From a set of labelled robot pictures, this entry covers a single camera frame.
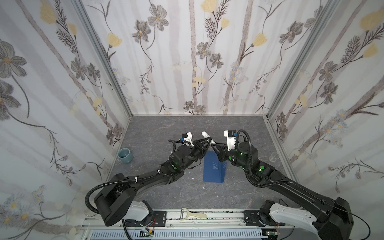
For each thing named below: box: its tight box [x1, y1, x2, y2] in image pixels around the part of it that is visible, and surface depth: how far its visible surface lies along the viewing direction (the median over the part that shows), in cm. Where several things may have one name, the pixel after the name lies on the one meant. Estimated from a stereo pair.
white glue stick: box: [201, 131, 216, 144], surface depth 76 cm
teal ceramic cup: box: [117, 148, 134, 164], surface depth 94 cm
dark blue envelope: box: [203, 150, 227, 183], surface depth 92 cm
